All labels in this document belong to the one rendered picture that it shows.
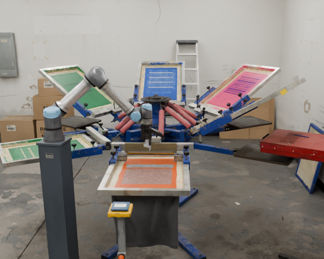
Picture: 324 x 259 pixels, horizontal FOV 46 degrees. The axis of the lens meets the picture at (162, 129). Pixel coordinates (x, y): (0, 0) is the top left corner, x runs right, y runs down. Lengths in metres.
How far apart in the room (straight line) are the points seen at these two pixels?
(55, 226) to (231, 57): 4.87
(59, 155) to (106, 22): 4.56
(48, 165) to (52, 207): 0.33
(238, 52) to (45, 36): 3.46
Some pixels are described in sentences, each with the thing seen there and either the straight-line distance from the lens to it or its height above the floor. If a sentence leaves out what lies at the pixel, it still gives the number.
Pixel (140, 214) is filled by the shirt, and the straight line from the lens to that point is 2.60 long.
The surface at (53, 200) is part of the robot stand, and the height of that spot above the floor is 0.77.
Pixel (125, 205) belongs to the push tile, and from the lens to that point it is 2.28.
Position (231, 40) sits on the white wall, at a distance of 7.00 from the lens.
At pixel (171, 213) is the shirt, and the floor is 0.78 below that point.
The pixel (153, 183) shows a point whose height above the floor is 0.96.
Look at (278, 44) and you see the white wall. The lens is 7.15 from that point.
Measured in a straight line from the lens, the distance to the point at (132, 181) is 2.64.
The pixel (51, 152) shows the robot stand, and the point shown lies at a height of 1.13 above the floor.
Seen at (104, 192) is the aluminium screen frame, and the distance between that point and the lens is 2.46.
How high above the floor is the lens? 1.97
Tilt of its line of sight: 15 degrees down
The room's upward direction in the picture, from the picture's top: 1 degrees counter-clockwise
